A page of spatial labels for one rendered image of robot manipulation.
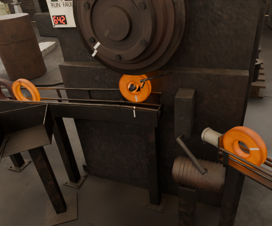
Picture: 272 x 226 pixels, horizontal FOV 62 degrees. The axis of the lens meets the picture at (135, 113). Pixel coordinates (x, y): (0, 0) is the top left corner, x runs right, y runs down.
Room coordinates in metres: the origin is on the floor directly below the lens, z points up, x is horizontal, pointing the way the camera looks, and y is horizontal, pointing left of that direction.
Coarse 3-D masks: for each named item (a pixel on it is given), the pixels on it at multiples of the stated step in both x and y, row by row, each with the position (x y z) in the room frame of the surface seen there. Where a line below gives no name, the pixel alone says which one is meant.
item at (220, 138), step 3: (222, 135) 0.66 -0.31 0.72; (219, 138) 0.65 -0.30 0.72; (222, 138) 0.66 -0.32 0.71; (219, 141) 0.65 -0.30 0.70; (222, 141) 0.66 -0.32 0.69; (219, 144) 0.65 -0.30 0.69; (222, 144) 0.66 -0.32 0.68; (219, 147) 0.65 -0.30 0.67; (222, 147) 0.65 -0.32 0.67; (219, 150) 0.64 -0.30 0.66; (219, 156) 0.64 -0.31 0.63
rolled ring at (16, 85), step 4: (20, 80) 1.26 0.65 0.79; (24, 80) 1.26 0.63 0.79; (16, 84) 1.27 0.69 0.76; (20, 84) 1.26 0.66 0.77; (24, 84) 1.24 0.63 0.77; (28, 84) 1.24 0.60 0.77; (32, 84) 1.25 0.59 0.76; (12, 88) 1.29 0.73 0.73; (16, 88) 1.28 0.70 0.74; (28, 88) 1.23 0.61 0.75; (32, 88) 1.23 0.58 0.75; (36, 88) 1.25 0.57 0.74; (16, 92) 1.28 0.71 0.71; (20, 92) 1.30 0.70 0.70; (32, 92) 1.22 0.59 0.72; (36, 92) 1.23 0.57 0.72; (16, 96) 1.29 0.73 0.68; (20, 96) 1.29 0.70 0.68; (32, 96) 1.23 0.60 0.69; (36, 96) 1.22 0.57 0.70; (28, 100) 1.28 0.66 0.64; (32, 100) 1.24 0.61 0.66; (36, 100) 1.22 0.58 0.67
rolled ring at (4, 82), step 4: (0, 80) 1.33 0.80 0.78; (4, 80) 1.34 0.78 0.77; (0, 84) 1.33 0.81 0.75; (4, 84) 1.32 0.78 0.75; (8, 84) 1.32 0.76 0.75; (12, 84) 1.33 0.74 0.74; (0, 88) 1.39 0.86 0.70; (8, 88) 1.31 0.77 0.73; (0, 92) 1.38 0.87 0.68; (12, 92) 1.30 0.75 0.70; (0, 96) 1.36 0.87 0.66; (4, 96) 1.38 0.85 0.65; (12, 96) 1.31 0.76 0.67
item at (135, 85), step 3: (129, 84) 0.95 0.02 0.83; (132, 84) 0.94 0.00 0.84; (135, 84) 0.94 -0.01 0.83; (129, 87) 0.93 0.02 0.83; (132, 87) 0.93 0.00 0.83; (135, 87) 0.93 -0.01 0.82; (138, 87) 0.97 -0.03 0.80; (129, 90) 0.93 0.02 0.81; (132, 90) 0.93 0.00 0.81; (135, 90) 0.93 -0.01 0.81
